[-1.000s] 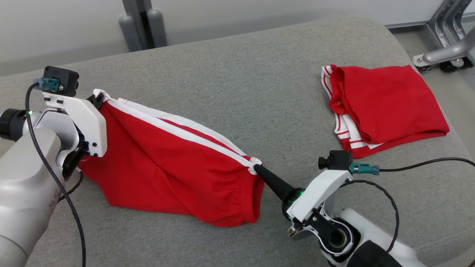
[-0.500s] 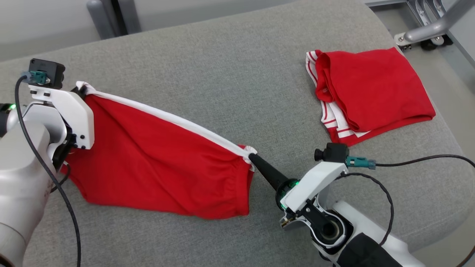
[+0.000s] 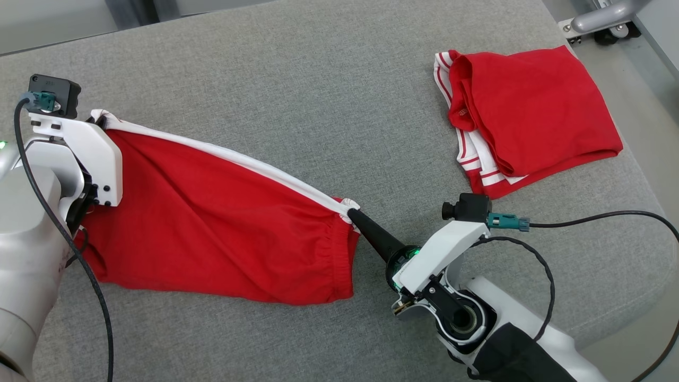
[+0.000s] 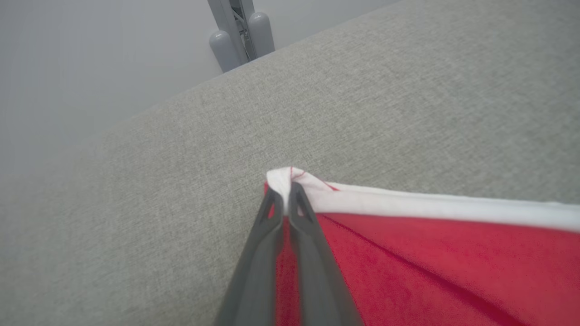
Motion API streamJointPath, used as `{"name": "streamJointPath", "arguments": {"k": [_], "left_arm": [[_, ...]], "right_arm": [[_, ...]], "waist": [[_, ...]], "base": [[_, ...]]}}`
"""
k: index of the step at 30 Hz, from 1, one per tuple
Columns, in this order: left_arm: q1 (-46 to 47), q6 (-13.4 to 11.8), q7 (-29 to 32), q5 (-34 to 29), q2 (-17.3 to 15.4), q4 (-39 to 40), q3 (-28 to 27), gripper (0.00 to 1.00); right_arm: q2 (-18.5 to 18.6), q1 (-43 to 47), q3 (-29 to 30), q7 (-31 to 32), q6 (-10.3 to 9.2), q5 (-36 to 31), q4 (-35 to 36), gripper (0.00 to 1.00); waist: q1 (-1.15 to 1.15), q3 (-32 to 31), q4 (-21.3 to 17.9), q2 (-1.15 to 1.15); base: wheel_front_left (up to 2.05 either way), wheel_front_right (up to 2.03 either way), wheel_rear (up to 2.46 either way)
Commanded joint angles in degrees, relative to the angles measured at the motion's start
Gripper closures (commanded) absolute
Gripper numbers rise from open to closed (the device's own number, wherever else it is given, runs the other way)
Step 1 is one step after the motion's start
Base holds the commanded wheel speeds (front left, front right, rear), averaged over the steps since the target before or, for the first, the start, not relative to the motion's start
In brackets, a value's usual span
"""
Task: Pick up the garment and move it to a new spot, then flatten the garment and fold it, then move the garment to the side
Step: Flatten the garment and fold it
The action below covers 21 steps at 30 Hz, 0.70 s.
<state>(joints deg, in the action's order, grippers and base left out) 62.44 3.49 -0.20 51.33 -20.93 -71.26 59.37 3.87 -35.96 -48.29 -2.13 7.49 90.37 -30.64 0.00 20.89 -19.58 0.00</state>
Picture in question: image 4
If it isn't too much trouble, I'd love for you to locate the red shorts white stripe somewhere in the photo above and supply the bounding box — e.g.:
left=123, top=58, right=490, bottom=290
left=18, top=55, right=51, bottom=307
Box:
left=264, top=167, right=580, bottom=326

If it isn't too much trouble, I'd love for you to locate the grey partition post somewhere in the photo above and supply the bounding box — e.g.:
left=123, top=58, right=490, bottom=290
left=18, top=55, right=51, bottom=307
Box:
left=208, top=0, right=256, bottom=62

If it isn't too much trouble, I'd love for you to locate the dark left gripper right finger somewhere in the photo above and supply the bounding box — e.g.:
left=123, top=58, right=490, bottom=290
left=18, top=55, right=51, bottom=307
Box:
left=289, top=182, right=363, bottom=326

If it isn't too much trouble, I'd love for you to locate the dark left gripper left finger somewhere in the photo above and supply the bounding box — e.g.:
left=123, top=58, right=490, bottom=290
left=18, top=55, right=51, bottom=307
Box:
left=213, top=188, right=286, bottom=326

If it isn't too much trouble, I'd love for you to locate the grey cylindrical post foot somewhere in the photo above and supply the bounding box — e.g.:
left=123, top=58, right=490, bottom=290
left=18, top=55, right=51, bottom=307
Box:
left=209, top=30, right=241, bottom=73
left=248, top=12, right=275, bottom=57

